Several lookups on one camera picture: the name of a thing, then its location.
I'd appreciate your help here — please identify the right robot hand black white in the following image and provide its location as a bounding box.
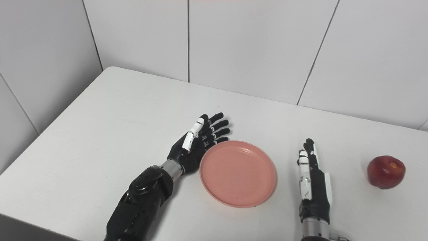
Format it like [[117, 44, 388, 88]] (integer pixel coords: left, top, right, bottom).
[[297, 138, 333, 225]]

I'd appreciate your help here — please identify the red apple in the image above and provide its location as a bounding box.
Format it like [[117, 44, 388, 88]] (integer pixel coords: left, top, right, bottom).
[[367, 155, 406, 190]]

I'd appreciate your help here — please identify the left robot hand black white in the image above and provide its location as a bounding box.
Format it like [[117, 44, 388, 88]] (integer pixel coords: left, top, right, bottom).
[[167, 112, 231, 174]]

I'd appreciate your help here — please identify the pink plate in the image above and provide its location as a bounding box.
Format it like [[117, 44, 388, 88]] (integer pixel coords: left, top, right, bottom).
[[199, 140, 277, 208]]

